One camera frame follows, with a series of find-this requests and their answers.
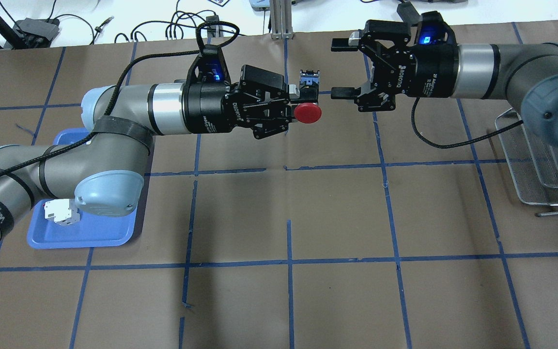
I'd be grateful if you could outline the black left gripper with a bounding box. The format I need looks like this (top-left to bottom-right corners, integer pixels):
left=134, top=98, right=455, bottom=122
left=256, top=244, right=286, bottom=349
left=183, top=65, right=300, bottom=139

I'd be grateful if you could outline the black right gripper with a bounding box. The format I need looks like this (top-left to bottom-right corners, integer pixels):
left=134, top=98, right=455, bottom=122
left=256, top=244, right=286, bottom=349
left=330, top=20, right=459, bottom=112

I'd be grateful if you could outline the red emergency stop button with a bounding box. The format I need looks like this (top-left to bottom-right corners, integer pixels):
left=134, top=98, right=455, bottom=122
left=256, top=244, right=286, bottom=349
left=290, top=69, right=323, bottom=124

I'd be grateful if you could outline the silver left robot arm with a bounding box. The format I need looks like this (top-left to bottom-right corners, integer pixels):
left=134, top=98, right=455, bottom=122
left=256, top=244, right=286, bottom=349
left=0, top=65, right=303, bottom=241

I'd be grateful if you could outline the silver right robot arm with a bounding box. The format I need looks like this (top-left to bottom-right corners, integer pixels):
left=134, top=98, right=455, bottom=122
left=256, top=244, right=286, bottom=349
left=331, top=11, right=558, bottom=147

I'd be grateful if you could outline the black power adapter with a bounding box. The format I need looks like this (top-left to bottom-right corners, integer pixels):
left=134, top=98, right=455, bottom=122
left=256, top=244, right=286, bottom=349
left=396, top=0, right=421, bottom=26

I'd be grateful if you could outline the blue plastic tray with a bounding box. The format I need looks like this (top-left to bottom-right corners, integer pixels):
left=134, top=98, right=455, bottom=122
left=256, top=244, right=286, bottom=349
left=26, top=128, right=145, bottom=250

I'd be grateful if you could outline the white grey circuit breaker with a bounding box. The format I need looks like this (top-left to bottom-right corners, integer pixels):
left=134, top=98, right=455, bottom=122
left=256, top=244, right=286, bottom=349
left=43, top=199, right=80, bottom=227

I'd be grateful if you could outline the grey usb hub box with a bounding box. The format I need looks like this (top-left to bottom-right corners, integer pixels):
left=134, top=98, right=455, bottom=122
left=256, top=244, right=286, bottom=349
left=13, top=18, right=60, bottom=48

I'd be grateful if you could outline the aluminium frame post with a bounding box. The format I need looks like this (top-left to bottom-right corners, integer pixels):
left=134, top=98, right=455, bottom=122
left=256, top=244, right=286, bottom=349
left=269, top=0, right=294, bottom=40

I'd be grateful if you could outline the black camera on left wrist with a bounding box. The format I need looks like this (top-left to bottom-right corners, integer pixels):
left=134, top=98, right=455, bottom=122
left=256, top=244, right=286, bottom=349
left=193, top=44, right=231, bottom=86

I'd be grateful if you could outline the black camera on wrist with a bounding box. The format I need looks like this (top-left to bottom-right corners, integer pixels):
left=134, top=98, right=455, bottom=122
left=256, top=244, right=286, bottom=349
left=414, top=11, right=457, bottom=46
left=193, top=44, right=231, bottom=86

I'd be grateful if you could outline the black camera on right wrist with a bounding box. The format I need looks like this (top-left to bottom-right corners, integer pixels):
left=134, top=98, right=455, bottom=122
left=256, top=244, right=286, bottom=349
left=414, top=11, right=457, bottom=46

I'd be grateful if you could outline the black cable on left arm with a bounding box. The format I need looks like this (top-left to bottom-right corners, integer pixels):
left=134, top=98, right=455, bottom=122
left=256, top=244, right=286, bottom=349
left=0, top=21, right=241, bottom=190

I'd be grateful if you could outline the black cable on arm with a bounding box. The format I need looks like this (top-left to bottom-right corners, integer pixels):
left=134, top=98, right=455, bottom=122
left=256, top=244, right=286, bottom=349
left=411, top=96, right=525, bottom=149
left=0, top=21, right=241, bottom=190

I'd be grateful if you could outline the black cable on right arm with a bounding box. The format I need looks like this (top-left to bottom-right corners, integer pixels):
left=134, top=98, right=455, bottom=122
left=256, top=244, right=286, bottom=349
left=411, top=96, right=525, bottom=149

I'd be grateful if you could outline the wire mesh shelf basket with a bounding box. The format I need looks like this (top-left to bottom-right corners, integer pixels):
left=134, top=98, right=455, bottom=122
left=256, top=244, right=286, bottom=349
left=498, top=125, right=558, bottom=217

